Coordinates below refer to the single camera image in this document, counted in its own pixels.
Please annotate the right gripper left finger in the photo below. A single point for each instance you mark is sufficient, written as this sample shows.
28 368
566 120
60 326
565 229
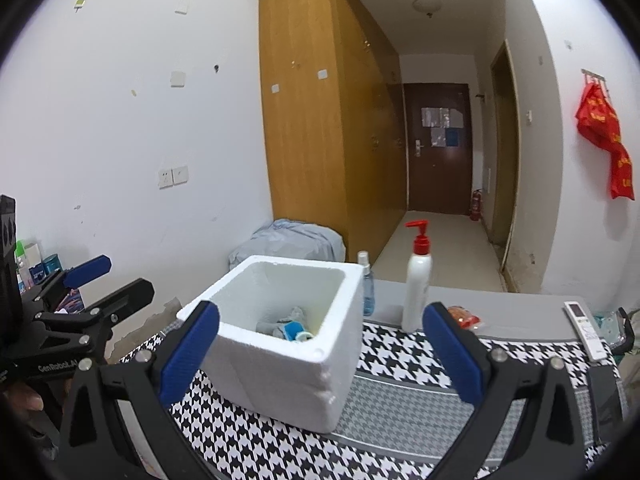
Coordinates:
116 422

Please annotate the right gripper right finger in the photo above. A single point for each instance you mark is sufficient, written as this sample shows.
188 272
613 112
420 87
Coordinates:
547 442

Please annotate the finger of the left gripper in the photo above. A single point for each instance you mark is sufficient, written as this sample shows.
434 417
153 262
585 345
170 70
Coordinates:
123 302
87 272

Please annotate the grey sock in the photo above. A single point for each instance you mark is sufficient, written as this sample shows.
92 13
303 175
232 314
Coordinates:
291 327

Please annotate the person's left hand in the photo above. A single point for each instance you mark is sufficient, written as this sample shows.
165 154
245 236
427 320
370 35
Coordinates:
25 403

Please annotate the bottles on shelf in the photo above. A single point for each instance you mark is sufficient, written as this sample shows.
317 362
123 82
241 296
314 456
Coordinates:
32 268

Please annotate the black smartphone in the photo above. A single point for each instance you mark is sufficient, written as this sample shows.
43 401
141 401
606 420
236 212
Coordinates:
607 412

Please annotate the white remote control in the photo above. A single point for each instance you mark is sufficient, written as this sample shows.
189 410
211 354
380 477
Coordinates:
586 332

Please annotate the red snack packet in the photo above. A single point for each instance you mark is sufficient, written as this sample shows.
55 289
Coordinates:
465 319

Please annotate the light blue cloth covered box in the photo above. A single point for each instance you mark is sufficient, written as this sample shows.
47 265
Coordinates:
291 239

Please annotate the white pump lotion bottle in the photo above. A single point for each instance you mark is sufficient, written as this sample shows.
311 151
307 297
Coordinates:
418 278

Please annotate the red fire extinguisher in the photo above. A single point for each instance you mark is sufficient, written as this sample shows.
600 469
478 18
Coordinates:
476 205

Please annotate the wooden wardrobe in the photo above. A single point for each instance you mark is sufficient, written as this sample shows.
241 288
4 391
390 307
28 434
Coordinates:
333 120

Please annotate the dark brown entry door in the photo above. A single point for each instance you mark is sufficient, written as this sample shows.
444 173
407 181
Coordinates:
440 147

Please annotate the ceiling lamp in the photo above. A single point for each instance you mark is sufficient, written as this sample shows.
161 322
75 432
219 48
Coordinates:
427 7

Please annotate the white wall socket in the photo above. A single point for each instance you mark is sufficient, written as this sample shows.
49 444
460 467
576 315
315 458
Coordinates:
165 179

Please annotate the white wall switch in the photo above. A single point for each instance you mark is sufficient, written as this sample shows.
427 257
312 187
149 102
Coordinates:
180 175

